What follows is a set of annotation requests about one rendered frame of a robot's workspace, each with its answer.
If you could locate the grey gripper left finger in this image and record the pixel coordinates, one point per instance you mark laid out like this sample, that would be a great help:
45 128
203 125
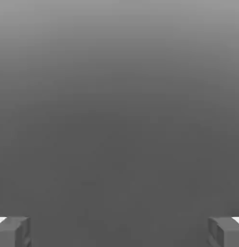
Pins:
11 233

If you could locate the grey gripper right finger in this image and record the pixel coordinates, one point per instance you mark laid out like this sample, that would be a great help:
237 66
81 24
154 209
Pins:
229 234

